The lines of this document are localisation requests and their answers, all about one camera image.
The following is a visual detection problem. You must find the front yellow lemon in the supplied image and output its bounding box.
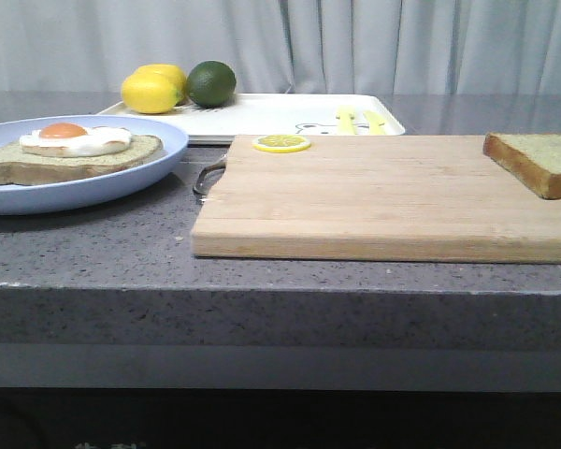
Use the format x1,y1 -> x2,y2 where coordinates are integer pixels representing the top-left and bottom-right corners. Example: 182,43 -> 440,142
121,72 -> 181,114

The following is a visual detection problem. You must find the yellow lemon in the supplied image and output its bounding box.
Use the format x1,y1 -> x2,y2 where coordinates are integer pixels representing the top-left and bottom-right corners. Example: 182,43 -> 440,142
135,64 -> 187,106
121,72 -> 181,114

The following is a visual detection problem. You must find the rear yellow lemon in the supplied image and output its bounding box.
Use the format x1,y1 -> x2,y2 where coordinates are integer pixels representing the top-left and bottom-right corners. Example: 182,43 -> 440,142
135,64 -> 187,106

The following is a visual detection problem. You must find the light blue round plate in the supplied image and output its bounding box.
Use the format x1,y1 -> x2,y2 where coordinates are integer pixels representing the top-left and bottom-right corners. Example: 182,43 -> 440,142
0,115 -> 189,215

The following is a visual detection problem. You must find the green lime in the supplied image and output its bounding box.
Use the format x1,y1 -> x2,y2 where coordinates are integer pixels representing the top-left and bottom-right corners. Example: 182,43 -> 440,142
186,61 -> 237,108

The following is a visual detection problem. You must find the yellow plastic fork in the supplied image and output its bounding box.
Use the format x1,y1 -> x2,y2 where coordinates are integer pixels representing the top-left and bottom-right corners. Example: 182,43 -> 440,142
336,105 -> 356,136

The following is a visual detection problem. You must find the lemon slice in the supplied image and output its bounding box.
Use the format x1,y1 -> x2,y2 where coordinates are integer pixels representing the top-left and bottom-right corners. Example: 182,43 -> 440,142
252,134 -> 311,153

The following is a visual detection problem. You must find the white plastic tray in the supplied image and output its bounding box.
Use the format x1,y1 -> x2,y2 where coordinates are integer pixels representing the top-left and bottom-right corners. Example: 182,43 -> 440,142
95,93 -> 407,146

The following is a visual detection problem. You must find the white curtain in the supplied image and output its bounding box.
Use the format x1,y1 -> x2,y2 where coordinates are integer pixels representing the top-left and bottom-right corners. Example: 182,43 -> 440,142
0,1 -> 561,94

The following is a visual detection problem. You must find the metal cutting board handle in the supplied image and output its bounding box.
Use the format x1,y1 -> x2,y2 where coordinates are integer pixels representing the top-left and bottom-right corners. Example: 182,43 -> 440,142
193,155 -> 227,203

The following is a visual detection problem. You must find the fried egg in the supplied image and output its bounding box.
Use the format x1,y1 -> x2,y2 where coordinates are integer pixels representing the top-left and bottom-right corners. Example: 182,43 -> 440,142
19,122 -> 132,157

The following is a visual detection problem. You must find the wooden cutting board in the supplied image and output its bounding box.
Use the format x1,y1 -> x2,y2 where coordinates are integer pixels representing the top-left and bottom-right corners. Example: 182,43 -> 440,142
191,136 -> 561,263

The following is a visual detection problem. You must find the bread slice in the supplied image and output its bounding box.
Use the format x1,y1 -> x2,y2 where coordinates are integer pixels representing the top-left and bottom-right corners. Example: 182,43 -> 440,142
0,135 -> 165,185
482,133 -> 561,200

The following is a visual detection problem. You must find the yellow plastic knife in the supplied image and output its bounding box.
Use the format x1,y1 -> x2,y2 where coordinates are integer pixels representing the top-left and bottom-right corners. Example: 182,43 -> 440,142
363,110 -> 386,136

